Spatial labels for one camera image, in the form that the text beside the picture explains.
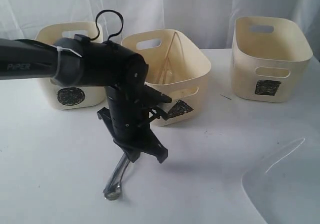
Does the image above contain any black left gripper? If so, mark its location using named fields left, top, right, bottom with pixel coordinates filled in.
left=97, top=86, right=168, bottom=163

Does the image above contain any steel long spoon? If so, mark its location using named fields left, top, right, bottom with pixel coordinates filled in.
left=103, top=154, right=131, bottom=201

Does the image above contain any white square plate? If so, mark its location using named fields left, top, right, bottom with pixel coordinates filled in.
left=242, top=137, right=320, bottom=224

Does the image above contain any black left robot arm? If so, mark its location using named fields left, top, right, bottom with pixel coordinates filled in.
left=0, top=34, right=172, bottom=163

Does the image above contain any cream bin with triangle mark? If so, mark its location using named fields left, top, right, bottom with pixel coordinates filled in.
left=121, top=29, right=212, bottom=126

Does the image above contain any cream bin with circle mark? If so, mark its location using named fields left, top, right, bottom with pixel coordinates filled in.
left=33, top=21, right=106, bottom=111

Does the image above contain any white curtain backdrop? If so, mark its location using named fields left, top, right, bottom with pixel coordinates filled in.
left=0, top=0, right=320, bottom=56

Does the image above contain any cream bin with square mark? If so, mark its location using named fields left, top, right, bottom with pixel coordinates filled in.
left=230, top=16, right=313, bottom=103

